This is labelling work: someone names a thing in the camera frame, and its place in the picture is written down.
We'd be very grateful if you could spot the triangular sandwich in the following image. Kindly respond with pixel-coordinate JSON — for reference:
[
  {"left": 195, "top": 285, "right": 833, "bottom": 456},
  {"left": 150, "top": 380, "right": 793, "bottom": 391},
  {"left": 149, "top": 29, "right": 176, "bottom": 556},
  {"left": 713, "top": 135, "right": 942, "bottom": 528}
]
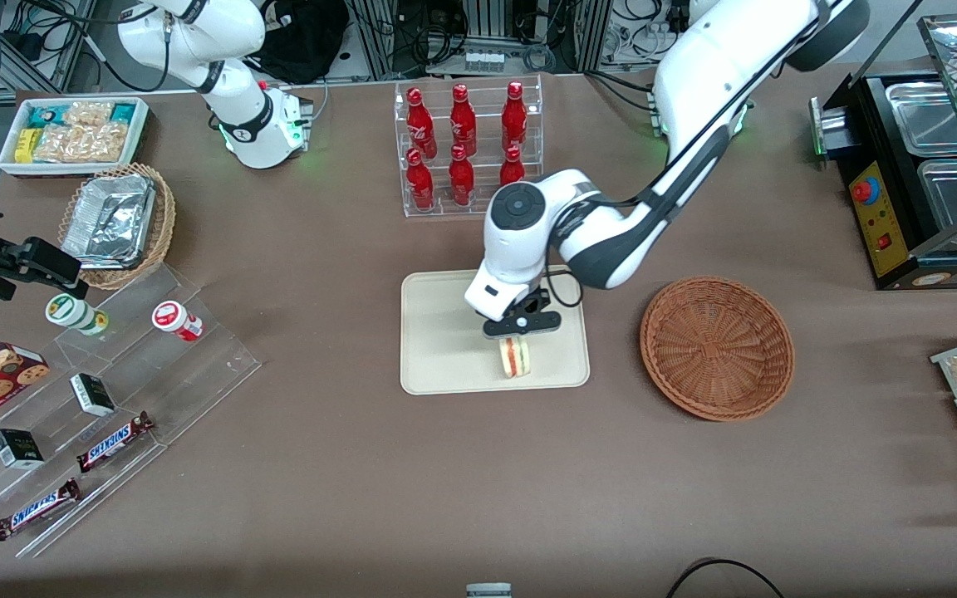
[{"left": 499, "top": 335, "right": 534, "bottom": 380}]

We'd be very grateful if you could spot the beige plastic tray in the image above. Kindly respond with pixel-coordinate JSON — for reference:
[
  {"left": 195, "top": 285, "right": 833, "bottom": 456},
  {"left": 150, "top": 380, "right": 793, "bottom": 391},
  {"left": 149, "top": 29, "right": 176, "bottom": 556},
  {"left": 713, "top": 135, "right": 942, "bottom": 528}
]
[{"left": 400, "top": 265, "right": 591, "bottom": 396}]

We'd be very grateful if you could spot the light tan wicker basket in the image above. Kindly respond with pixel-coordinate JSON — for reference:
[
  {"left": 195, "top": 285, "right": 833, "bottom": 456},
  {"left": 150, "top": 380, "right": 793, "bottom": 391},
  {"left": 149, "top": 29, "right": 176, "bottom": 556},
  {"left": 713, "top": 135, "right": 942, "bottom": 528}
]
[{"left": 57, "top": 163, "right": 177, "bottom": 291}]

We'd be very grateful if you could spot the brown wicker basket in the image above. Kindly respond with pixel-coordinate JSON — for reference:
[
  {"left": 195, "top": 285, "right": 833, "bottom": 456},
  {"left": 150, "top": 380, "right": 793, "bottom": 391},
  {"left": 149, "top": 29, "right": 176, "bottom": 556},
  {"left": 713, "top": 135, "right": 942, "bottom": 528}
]
[{"left": 639, "top": 276, "right": 796, "bottom": 422}]

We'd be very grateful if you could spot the green lid white cup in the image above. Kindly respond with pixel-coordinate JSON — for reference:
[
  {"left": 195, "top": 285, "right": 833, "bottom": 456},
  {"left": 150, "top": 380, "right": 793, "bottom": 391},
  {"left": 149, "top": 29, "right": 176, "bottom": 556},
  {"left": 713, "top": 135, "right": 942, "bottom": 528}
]
[{"left": 45, "top": 293, "right": 110, "bottom": 336}]

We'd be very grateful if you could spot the aluminium foil container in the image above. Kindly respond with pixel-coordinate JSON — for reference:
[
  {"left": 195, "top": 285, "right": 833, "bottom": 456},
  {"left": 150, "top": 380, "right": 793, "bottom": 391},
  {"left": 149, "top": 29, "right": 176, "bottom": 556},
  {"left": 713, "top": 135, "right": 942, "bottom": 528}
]
[{"left": 61, "top": 174, "right": 157, "bottom": 270}]

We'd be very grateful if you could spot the clear acrylic bottle rack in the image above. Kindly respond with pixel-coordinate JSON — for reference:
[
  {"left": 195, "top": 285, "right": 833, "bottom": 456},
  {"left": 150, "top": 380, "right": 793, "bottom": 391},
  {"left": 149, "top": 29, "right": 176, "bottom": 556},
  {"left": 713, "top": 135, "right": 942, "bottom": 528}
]
[{"left": 394, "top": 75, "right": 544, "bottom": 218}]

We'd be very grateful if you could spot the white rectangular snack bin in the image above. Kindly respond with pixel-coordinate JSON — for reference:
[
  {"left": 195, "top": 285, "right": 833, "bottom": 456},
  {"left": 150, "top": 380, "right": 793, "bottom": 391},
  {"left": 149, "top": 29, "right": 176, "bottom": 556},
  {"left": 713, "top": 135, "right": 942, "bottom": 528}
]
[{"left": 0, "top": 96, "right": 150, "bottom": 177}]

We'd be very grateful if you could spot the red cola bottle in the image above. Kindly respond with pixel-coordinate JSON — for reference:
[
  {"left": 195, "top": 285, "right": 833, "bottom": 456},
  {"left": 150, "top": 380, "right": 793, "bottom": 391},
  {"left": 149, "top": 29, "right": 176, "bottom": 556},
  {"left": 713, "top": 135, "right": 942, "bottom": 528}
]
[
  {"left": 406, "top": 149, "right": 435, "bottom": 210},
  {"left": 499, "top": 145, "right": 527, "bottom": 186},
  {"left": 449, "top": 145, "right": 476, "bottom": 207},
  {"left": 450, "top": 84, "right": 478, "bottom": 157},
  {"left": 406, "top": 87, "right": 438, "bottom": 159},
  {"left": 501, "top": 81, "right": 528, "bottom": 152}
]

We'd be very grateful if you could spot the large clear cracker bag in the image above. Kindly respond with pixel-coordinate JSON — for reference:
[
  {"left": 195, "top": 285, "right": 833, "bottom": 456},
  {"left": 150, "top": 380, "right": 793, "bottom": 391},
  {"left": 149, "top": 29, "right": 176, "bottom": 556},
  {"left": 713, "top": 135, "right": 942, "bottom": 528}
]
[{"left": 32, "top": 122, "right": 130, "bottom": 164}]

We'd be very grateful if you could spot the red lid white cup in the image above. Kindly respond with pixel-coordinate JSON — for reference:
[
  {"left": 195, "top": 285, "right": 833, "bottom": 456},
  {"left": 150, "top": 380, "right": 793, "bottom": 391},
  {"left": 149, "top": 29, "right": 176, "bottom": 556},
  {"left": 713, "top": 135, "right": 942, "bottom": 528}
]
[{"left": 152, "top": 301, "right": 204, "bottom": 342}]

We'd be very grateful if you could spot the small black box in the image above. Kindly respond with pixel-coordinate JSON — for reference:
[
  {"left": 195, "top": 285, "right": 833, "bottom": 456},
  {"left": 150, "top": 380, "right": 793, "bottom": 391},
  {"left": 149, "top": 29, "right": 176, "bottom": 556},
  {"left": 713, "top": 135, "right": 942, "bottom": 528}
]
[
  {"left": 70, "top": 373, "right": 116, "bottom": 417},
  {"left": 0, "top": 429, "right": 45, "bottom": 470}
]

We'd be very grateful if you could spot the small clear cracker bag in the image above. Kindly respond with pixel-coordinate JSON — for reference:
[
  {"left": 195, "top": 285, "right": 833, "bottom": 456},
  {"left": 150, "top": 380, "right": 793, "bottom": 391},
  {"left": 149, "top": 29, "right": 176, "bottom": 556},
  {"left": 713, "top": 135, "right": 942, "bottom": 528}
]
[{"left": 63, "top": 100, "right": 115, "bottom": 128}]

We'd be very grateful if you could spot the clear acrylic stepped stand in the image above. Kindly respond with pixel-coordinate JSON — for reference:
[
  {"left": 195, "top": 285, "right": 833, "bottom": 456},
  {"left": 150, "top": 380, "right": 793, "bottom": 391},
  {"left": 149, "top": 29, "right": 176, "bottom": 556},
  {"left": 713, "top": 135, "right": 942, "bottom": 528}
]
[{"left": 0, "top": 262, "right": 263, "bottom": 559}]

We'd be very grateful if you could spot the brown Snickers bar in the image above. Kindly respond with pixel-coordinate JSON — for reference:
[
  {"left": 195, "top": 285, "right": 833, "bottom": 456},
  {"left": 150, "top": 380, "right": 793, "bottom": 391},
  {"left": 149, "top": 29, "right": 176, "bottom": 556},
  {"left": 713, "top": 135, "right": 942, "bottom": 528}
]
[
  {"left": 0, "top": 478, "right": 82, "bottom": 542},
  {"left": 76, "top": 411, "right": 155, "bottom": 473}
]

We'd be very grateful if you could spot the black bag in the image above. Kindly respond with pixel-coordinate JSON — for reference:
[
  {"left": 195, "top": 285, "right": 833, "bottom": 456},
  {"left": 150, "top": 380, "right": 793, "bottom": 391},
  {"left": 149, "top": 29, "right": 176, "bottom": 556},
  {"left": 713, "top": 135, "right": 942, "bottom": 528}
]
[{"left": 250, "top": 0, "right": 351, "bottom": 84}]

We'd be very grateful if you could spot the black food warmer appliance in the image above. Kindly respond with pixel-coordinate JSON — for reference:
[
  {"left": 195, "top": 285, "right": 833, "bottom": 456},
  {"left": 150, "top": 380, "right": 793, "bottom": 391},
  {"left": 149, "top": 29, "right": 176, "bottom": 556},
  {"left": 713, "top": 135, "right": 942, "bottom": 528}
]
[{"left": 808, "top": 12, "right": 957, "bottom": 291}]

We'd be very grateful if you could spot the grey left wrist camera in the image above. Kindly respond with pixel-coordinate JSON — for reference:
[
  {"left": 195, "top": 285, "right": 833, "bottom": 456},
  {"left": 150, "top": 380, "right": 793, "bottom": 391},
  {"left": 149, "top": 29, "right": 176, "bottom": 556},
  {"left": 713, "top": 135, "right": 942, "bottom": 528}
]
[{"left": 483, "top": 287, "right": 563, "bottom": 340}]

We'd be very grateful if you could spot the black floor cable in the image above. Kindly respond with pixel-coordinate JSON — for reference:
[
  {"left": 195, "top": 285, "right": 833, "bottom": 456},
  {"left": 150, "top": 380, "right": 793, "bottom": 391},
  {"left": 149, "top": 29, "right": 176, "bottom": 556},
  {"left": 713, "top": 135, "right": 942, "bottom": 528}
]
[{"left": 665, "top": 558, "right": 787, "bottom": 598}]

